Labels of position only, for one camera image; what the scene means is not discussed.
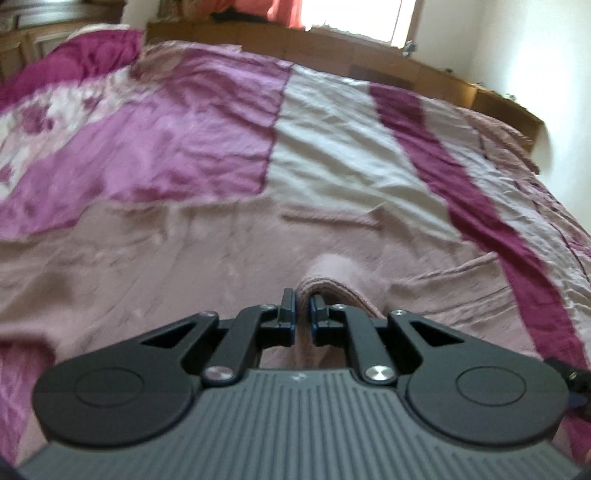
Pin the window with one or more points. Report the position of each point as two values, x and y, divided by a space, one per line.
369 18

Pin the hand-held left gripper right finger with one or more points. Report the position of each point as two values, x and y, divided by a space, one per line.
317 318

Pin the wooden cabinet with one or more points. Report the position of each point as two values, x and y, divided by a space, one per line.
41 32

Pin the pink knit sweater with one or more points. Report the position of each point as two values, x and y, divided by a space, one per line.
194 272

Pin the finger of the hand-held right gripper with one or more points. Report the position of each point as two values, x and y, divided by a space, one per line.
568 376

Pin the pink textured blanket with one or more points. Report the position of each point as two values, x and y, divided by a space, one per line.
503 138

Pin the orange curtain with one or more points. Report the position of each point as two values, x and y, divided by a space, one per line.
263 9

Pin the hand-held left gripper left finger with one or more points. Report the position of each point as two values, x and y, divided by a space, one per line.
287 313

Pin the pink floral bedspread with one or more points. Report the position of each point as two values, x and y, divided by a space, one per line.
351 152

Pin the wooden headboard shelf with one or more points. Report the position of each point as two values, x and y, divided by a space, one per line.
323 46

